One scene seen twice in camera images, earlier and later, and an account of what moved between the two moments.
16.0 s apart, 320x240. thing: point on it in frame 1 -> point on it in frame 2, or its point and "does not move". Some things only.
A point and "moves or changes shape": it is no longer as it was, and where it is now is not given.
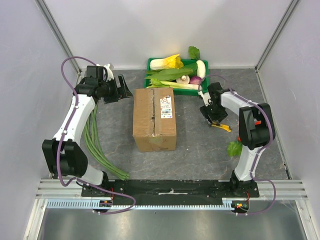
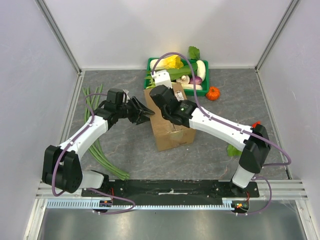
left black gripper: [123, 91] -> [138, 107]
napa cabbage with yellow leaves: [173, 61] does not move
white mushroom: [184, 79] does not move
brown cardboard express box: [154, 123] moves or changes shape
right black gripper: [214, 114] -> [169, 116]
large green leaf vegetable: [172, 73] does not move
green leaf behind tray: [194, 53] does not move
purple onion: [195, 80] does not move
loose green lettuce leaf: [234, 148] does not move
